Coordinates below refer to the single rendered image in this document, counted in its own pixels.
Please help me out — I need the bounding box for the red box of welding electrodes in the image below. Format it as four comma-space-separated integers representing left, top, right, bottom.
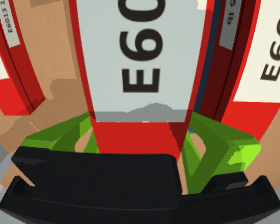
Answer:
199, 0, 280, 142

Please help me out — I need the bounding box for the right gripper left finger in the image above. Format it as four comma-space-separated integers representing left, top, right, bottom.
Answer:
19, 112, 100, 153

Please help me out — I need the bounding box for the red box with white label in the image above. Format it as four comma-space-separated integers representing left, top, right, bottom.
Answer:
69, 0, 215, 163

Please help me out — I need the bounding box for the red welding electrode box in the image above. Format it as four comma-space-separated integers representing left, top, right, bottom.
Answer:
0, 0, 45, 116

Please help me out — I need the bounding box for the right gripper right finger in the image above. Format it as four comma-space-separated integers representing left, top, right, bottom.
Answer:
181, 111, 261, 194

